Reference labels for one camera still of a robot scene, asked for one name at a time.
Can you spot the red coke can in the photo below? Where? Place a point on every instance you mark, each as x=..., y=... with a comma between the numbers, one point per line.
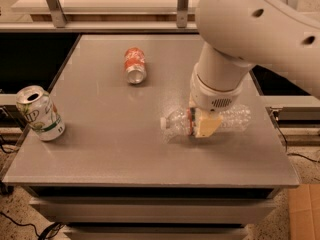
x=135, y=66

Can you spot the metal frame rail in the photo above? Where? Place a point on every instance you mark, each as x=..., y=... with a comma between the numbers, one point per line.
x=97, y=16

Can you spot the clear plastic water bottle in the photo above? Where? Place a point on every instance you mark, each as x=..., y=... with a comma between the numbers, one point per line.
x=181, y=121

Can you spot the green white 7up can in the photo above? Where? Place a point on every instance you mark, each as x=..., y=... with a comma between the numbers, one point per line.
x=38, y=109

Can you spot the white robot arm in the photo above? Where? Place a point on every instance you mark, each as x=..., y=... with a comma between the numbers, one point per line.
x=239, y=35

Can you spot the cardboard box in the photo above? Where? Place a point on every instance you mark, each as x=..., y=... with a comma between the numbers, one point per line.
x=304, y=212

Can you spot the grey cabinet drawer front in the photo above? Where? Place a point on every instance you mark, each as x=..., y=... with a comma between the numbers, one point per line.
x=153, y=210

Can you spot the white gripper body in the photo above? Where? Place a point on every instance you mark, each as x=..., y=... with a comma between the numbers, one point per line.
x=210, y=97

